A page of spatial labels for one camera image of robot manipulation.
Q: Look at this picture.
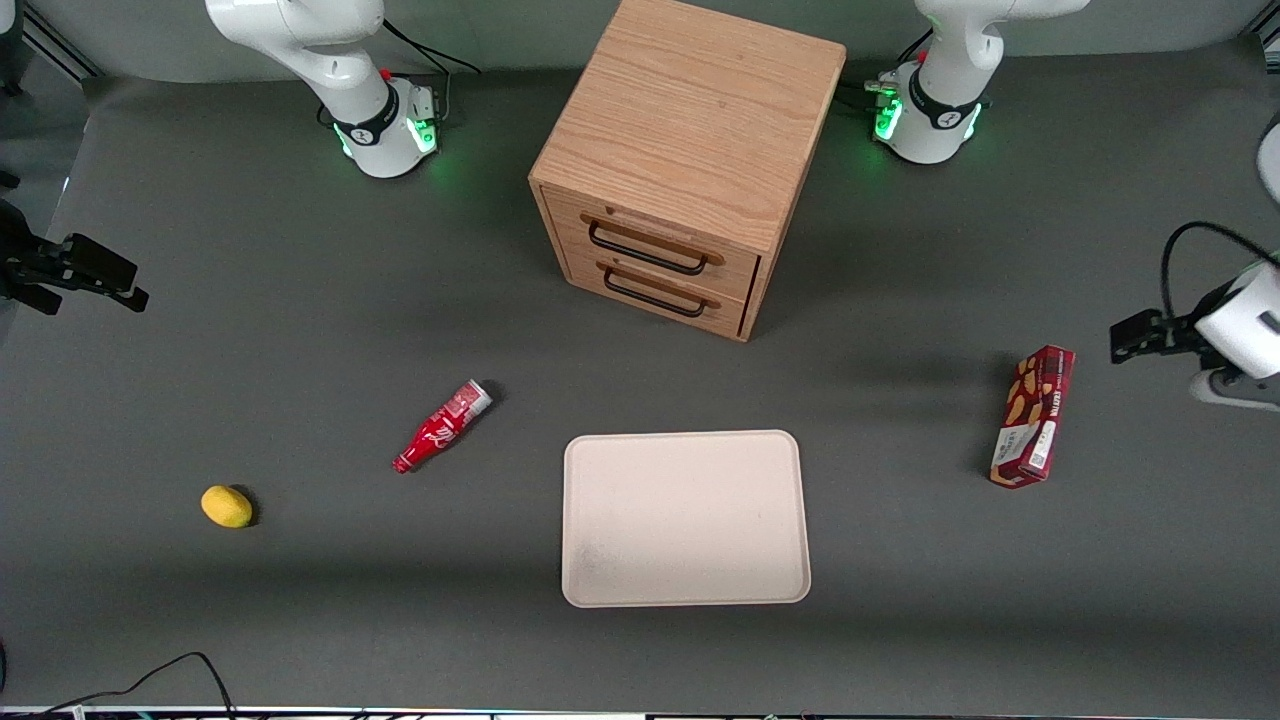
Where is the yellow lemon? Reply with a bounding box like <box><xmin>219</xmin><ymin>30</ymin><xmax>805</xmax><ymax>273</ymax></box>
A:
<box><xmin>201</xmin><ymin>485</ymin><xmax>254</xmax><ymax>529</ymax></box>

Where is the red cola bottle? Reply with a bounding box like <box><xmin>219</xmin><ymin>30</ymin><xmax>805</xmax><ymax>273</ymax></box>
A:
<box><xmin>392</xmin><ymin>379</ymin><xmax>494</xmax><ymax>475</ymax></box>

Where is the black right arm base cable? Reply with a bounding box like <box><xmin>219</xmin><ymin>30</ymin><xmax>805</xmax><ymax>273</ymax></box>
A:
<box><xmin>318</xmin><ymin>18</ymin><xmax>482</xmax><ymax>131</ymax></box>

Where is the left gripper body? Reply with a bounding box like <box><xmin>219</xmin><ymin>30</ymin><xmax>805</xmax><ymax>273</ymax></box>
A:
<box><xmin>1165</xmin><ymin>260</ymin><xmax>1280</xmax><ymax>380</ymax></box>

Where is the cream plastic tray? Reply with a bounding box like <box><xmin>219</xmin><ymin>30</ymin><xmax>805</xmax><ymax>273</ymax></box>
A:
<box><xmin>562</xmin><ymin>430</ymin><xmax>812</xmax><ymax>609</ymax></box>

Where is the black cable on table edge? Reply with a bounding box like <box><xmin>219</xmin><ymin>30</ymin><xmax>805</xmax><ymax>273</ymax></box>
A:
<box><xmin>0</xmin><ymin>652</ymin><xmax>238</xmax><ymax>720</ymax></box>

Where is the black drawer handle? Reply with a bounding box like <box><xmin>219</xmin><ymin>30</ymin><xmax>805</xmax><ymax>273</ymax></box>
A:
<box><xmin>587</xmin><ymin>221</ymin><xmax>710</xmax><ymax>277</ymax></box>
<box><xmin>602</xmin><ymin>265</ymin><xmax>708</xmax><ymax>320</ymax></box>

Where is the wooden two-drawer cabinet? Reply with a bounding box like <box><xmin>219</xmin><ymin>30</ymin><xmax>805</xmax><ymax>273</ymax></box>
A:
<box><xmin>528</xmin><ymin>0</ymin><xmax>848</xmax><ymax>344</ymax></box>

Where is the red tartan cookie box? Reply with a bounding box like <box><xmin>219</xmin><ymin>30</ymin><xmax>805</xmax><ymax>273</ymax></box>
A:
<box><xmin>989</xmin><ymin>345</ymin><xmax>1077</xmax><ymax>489</ymax></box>

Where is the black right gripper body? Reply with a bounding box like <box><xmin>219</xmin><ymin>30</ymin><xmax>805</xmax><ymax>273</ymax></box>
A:
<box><xmin>0</xmin><ymin>200</ymin><xmax>71</xmax><ymax>317</ymax></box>

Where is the wooden drawer front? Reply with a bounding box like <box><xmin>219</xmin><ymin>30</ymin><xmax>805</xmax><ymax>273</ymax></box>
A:
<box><xmin>543</xmin><ymin>185</ymin><xmax>762</xmax><ymax>302</ymax></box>
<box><xmin>563</xmin><ymin>248</ymin><xmax>753</xmax><ymax>337</ymax></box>

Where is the aluminium frame rail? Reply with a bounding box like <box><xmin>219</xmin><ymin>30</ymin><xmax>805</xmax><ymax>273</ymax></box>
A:
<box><xmin>1240</xmin><ymin>18</ymin><xmax>1280</xmax><ymax>73</ymax></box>
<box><xmin>18</xmin><ymin>0</ymin><xmax>103</xmax><ymax>83</ymax></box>

